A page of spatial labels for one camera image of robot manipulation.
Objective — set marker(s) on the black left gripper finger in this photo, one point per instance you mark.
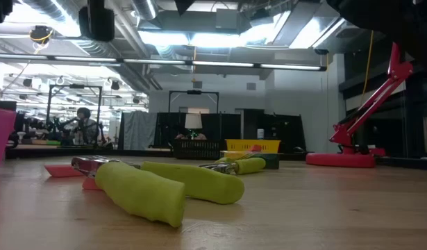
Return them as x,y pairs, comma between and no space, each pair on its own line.
183,5

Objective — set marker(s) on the black ceiling camera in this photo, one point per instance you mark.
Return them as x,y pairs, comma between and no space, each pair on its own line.
41,34

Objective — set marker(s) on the black partition booth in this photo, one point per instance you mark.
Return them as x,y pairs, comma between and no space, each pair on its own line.
286,128

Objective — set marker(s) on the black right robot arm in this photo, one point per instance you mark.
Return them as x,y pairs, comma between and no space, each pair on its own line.
400,17

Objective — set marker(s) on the person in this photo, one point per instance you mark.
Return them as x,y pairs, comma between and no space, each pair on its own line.
84,125

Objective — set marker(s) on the grey curtain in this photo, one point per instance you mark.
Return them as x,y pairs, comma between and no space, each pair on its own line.
140,130

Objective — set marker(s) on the black background gantry frame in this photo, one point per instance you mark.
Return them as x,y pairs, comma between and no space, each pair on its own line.
74,86
194,92

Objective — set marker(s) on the silver round air duct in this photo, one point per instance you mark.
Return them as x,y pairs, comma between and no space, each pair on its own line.
145,8

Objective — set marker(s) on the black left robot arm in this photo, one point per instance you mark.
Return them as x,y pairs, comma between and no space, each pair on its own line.
96,21

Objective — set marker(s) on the yellow mesh basket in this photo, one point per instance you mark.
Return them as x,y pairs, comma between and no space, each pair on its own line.
241,145

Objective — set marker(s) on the dark glass cabinet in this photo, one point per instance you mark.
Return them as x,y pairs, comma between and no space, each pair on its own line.
418,121

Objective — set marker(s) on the red desk lamp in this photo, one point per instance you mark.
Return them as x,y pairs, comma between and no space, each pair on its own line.
338,160

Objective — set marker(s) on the black mesh basket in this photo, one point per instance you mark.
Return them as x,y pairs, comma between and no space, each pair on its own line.
196,149

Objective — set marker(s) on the background robot workstation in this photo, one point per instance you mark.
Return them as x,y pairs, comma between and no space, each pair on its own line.
43,133

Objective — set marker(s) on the white shade table lamp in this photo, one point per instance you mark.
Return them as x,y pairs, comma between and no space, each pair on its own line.
193,121

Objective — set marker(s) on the long LED light bar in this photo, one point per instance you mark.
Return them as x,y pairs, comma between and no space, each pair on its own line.
157,62

